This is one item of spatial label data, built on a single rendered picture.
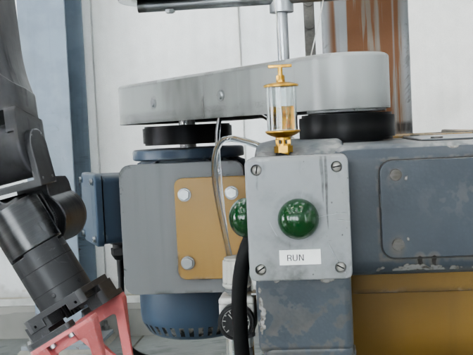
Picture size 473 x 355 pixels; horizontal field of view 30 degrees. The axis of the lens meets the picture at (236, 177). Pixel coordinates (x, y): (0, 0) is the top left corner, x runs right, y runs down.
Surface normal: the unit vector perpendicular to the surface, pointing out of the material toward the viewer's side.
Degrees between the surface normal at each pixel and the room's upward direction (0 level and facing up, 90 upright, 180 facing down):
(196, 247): 90
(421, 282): 90
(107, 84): 90
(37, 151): 79
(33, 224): 72
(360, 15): 90
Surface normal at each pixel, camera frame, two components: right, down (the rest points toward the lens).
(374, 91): 0.51, 0.02
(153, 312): -0.68, 0.09
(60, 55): -0.10, 0.06
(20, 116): 0.95, -0.23
